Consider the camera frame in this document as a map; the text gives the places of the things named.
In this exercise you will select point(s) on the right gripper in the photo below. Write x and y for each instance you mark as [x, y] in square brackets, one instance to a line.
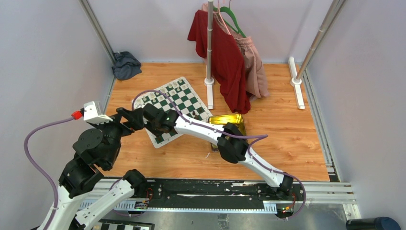
[147, 124]

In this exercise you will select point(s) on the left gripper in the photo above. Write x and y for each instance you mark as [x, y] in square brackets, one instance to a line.
[135, 120]

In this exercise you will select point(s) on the yellow metal tin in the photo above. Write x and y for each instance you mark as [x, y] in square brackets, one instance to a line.
[223, 120]

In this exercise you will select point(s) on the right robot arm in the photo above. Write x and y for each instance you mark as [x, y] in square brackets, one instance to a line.
[231, 143]

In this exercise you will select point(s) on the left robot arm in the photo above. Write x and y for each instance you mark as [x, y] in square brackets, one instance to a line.
[95, 148]

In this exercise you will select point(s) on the green white chess mat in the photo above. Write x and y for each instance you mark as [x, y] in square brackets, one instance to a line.
[181, 93]

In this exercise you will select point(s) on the dark blue crumpled cloth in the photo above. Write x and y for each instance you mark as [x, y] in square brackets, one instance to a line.
[126, 66]

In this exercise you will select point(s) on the white clothes rack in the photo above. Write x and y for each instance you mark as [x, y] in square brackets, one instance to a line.
[296, 81]

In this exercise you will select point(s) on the red t-shirt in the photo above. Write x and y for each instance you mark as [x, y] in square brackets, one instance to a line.
[227, 66]

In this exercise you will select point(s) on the pink shorts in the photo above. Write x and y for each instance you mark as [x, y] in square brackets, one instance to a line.
[256, 76]

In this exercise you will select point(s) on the green clothes hanger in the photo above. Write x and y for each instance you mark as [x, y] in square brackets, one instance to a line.
[235, 27]

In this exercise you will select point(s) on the dark blue bottle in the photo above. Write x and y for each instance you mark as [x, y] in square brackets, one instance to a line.
[379, 223]

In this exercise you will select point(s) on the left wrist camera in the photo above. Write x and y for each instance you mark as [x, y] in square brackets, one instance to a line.
[93, 114]

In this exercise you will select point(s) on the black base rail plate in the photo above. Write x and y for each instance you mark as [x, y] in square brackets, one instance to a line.
[218, 195]

